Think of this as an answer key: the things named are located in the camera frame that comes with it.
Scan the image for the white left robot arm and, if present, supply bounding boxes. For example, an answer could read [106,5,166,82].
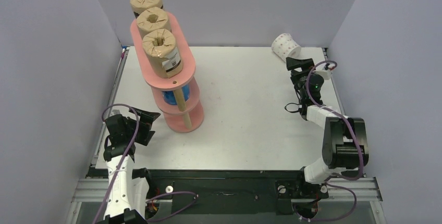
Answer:
[93,106,160,223]

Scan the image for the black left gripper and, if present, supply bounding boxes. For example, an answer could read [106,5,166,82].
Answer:
[125,108,160,145]

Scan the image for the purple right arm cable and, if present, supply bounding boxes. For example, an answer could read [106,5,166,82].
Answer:
[293,60,365,222]

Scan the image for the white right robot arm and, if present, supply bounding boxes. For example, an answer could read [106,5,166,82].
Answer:
[286,57,369,196]

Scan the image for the brown roll front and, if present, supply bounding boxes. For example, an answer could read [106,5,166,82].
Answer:
[136,7,171,38]

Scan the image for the pink three-tier shelf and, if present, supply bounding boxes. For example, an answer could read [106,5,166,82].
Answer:
[130,13,204,133]

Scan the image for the brown paper roll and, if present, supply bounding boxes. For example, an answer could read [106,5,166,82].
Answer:
[130,0,164,18]

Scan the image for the white dotted roll top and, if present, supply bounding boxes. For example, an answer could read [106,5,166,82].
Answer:
[271,33,302,62]

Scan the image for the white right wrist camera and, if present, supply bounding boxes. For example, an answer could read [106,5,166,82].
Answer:
[313,61,337,80]

